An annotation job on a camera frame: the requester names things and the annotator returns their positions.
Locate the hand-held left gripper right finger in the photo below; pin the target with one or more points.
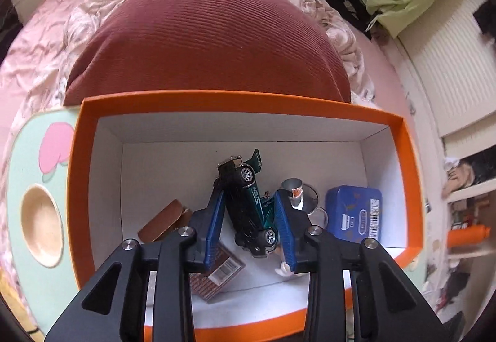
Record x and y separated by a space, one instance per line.
285 233

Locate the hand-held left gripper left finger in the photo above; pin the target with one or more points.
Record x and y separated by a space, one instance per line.
211 233

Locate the green toy car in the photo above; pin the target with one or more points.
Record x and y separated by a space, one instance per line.
248 206

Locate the blue tin box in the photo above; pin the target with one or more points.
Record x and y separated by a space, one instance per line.
348 206

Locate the orange cardboard box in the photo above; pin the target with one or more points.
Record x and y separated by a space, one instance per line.
155 171

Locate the mint green desktop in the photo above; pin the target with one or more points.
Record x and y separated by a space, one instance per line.
31 156

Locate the brown patterned packet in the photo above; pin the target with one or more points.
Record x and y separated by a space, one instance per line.
223 268

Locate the beige cloth bundle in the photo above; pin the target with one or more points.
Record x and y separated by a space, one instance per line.
457 177

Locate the orange bottle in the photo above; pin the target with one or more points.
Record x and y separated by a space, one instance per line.
467 237

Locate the white slatted door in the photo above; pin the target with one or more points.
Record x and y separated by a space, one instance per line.
453 67

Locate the dark hanging garment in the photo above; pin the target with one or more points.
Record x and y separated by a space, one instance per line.
486 16

